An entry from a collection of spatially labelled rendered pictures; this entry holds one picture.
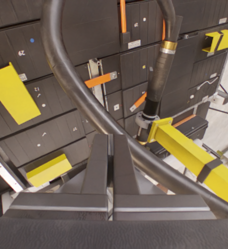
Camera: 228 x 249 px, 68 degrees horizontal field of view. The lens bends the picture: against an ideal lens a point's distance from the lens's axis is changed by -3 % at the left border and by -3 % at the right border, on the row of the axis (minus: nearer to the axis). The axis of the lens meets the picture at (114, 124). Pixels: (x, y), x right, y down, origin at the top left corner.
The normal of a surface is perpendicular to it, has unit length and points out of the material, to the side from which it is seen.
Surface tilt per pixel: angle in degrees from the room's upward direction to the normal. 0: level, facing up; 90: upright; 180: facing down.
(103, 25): 0
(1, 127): 0
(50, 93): 0
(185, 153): 90
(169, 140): 90
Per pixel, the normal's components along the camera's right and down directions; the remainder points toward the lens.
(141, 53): 0.50, 0.54
